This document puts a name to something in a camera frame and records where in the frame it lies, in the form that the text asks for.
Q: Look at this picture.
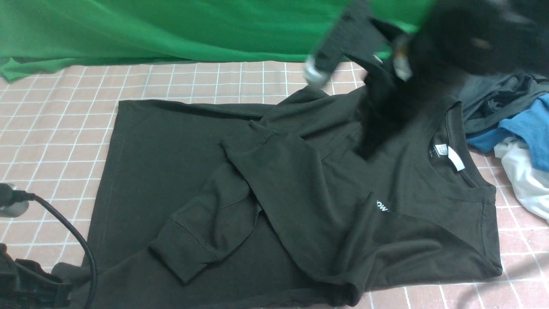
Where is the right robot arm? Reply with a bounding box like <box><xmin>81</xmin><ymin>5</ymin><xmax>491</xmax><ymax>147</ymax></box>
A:
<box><xmin>366</xmin><ymin>0</ymin><xmax>548</xmax><ymax>121</ymax></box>

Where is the pink grid tablecloth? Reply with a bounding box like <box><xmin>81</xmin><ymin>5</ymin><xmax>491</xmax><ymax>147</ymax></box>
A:
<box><xmin>0</xmin><ymin>61</ymin><xmax>549</xmax><ymax>309</ymax></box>

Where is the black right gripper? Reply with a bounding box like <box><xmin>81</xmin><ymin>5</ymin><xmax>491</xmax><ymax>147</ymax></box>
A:
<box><xmin>343</xmin><ymin>17</ymin><xmax>429</xmax><ymax>121</ymax></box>

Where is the white garment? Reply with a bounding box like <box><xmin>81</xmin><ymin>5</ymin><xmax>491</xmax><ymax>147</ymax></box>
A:
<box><xmin>494</xmin><ymin>136</ymin><xmax>549</xmax><ymax>221</ymax></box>

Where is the dark gray long-sleeved shirt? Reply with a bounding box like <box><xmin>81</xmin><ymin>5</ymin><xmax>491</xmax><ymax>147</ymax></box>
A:
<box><xmin>88</xmin><ymin>87</ymin><xmax>502</xmax><ymax>309</ymax></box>

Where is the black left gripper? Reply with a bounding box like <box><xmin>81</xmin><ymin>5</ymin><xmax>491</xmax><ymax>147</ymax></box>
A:
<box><xmin>0</xmin><ymin>244</ymin><xmax>72</xmax><ymax>309</ymax></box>

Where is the dark teal garment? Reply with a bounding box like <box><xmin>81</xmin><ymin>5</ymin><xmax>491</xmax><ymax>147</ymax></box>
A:
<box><xmin>455</xmin><ymin>73</ymin><xmax>549</xmax><ymax>136</ymax></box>

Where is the blue garment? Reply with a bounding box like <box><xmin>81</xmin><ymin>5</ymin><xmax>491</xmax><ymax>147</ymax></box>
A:
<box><xmin>467</xmin><ymin>94</ymin><xmax>549</xmax><ymax>172</ymax></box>

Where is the green backdrop cloth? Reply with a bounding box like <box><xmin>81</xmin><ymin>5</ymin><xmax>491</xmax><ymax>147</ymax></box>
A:
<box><xmin>0</xmin><ymin>0</ymin><xmax>438</xmax><ymax>82</ymax></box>

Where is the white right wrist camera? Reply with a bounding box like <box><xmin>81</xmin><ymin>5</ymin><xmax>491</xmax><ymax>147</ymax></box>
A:
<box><xmin>304</xmin><ymin>0</ymin><xmax>378</xmax><ymax>86</ymax></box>

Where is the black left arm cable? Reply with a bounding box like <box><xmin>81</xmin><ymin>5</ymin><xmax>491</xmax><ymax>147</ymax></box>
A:
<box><xmin>0</xmin><ymin>183</ymin><xmax>98</xmax><ymax>309</ymax></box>

